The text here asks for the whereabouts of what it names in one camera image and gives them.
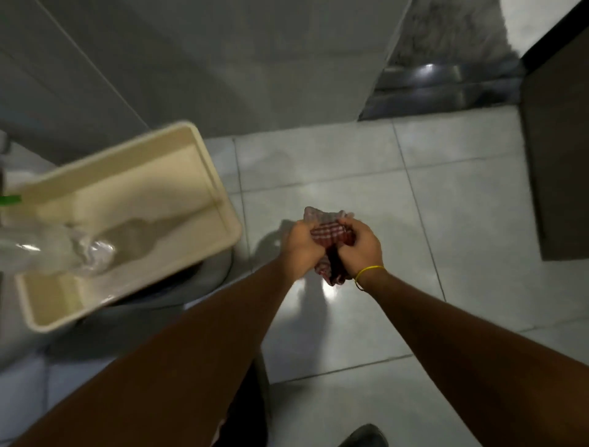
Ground beige plastic tray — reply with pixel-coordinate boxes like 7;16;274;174
0;121;243;333

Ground dark wooden door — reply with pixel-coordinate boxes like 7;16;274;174
520;0;589;262

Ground person's left hand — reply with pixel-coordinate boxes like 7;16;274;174
281;219;328;282

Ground person's dark trousers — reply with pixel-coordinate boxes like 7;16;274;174
213;359;271;447

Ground metal door threshold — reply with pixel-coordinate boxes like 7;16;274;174
358;63;526;121

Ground person's right forearm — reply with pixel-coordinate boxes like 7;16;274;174
358;268;589;447

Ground red checkered cloth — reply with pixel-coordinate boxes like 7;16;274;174
303;206;357;286

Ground person's left forearm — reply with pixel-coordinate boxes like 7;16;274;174
9;256;295;447

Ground grey round bin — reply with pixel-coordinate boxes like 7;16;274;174
78;247;235;323

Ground person's black shoe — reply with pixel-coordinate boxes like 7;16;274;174
338;424;389;447

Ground grey fluffy mat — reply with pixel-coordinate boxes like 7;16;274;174
389;0;521;68

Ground yellow wrist band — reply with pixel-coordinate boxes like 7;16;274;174
354;266;386;292

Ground person's right hand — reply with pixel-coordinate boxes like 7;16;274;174
337;217;384;279

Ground clear plastic bottle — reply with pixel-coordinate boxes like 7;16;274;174
0;224;117;278

